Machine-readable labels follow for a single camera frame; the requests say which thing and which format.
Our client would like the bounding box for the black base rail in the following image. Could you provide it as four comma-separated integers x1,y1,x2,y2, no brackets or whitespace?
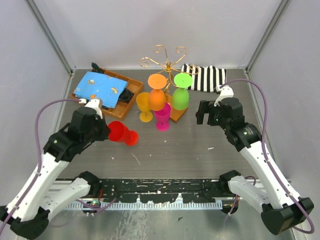
83,178,235,204

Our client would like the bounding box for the orange plastic wine glass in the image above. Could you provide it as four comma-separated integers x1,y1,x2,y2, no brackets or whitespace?
147,73,167,111

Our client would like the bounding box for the green plastic wine glass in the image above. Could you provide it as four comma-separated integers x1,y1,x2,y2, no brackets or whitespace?
171,72,193,111

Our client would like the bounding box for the gold wire glass rack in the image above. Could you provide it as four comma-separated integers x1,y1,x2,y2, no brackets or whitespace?
139,44,191,123

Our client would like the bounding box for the black white striped cloth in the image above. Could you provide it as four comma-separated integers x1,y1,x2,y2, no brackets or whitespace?
181,64,227,93

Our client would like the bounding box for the yellow plastic wine glass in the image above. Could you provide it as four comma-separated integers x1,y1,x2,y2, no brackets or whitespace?
136,92,153,123

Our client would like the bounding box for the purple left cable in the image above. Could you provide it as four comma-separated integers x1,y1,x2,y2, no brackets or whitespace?
0,98,82,226

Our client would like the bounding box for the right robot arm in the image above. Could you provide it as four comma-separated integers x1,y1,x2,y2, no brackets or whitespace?
195,97,314,235

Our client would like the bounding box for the black item in tray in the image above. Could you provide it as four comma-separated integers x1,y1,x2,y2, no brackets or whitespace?
118,88,134,104

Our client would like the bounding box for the pink plastic wine glass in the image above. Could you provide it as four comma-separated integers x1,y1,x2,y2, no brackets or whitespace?
154,103,171,132

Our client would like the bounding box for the dark patterned cloth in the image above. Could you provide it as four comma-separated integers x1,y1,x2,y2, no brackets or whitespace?
91,62,105,74

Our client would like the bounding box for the blue patterned cloth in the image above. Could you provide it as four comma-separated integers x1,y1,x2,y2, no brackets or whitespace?
73,71,128,108

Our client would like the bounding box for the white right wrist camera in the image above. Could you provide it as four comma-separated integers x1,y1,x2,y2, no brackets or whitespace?
214,85,234,107

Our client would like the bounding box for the red plastic wine glass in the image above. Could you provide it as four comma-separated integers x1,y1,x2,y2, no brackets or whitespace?
108,121,139,146

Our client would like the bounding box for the wooden compartment tray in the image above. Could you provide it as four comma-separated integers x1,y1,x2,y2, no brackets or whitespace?
70,70,144,120

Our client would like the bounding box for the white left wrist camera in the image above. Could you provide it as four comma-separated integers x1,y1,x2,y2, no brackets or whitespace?
79,98,103,119

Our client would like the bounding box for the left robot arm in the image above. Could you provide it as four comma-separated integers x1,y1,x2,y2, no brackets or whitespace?
0,106,110,240

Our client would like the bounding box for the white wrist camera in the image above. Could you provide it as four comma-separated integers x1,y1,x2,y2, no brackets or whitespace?
79,98,103,119
214,85,234,107

